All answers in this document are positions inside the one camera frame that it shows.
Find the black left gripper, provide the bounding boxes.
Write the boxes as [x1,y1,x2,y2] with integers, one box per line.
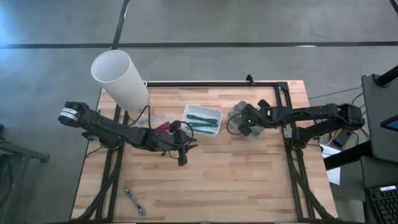
[146,120,199,156]

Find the teal braided USB cable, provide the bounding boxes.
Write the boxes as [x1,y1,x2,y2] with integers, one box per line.
[188,122,219,128]
[186,114,219,124]
[194,127,217,135]

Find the red braided USB cable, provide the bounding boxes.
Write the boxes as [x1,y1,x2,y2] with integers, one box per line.
[153,121,172,134]

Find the pale grey plastic bin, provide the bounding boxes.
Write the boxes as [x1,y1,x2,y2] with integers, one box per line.
[226,101,265,139]

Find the white plastic bin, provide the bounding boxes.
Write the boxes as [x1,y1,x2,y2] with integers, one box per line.
[181,103,223,136]

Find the clear plastic bin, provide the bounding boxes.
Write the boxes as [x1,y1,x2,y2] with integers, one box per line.
[136,113,175,135]

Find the black power adapter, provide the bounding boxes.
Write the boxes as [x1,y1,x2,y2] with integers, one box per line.
[331,128,354,149]

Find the white tall cylinder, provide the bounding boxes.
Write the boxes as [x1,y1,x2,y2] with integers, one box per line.
[90,49,149,111]

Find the black desk beam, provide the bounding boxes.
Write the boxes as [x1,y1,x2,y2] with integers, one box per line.
[323,139,374,171]

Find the white paper sheet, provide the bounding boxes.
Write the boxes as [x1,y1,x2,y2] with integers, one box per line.
[320,143,342,187]

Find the grey flat panel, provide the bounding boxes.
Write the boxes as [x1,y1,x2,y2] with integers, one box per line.
[360,73,398,163]

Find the blue screen tablet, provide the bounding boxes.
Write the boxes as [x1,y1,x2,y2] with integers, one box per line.
[379,114,398,133]

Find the black stand pole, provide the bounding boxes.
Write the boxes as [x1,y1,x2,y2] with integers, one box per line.
[374,65,398,88]

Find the black laptop keyboard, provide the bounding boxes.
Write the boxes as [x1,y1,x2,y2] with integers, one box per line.
[364,184,398,224]

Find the black metal stand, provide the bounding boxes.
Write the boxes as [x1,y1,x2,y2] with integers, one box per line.
[0,124,50,218]

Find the black left wrist camera cable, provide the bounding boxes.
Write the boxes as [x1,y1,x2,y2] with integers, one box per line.
[160,120,195,160]

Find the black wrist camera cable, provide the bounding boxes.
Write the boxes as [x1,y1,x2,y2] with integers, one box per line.
[225,111,249,136]
[160,120,195,160]

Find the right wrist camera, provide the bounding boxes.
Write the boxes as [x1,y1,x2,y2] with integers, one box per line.
[239,121,255,138]

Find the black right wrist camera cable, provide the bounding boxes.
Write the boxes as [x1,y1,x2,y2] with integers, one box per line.
[225,111,249,136]

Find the silver metal bracket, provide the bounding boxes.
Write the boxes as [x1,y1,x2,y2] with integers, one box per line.
[282,123,294,139]

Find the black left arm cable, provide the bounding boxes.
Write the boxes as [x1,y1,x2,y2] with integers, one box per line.
[124,105,152,129]

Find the thin black floor cable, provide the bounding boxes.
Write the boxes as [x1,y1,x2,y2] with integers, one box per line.
[307,86,363,101]

